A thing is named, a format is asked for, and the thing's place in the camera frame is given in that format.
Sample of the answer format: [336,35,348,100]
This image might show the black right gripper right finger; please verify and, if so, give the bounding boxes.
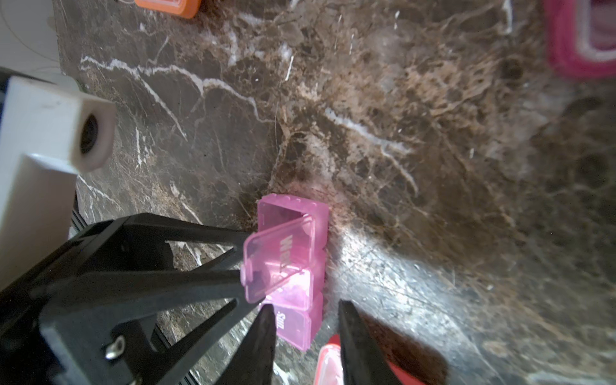
[338,300,401,385]

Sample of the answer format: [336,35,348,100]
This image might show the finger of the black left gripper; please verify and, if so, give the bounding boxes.
[72,213,250,273]
[39,270,255,384]

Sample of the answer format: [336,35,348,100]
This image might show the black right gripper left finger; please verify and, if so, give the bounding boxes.
[215,304,277,385]

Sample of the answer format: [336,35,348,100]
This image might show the red pillbox clear lid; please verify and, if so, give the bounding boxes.
[313,334,427,385]

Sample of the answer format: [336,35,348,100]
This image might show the purple pillbox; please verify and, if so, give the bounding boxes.
[542,0,615,80]
[241,193,330,351]

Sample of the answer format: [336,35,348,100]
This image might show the orange pillbox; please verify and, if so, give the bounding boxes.
[135,0,202,19]

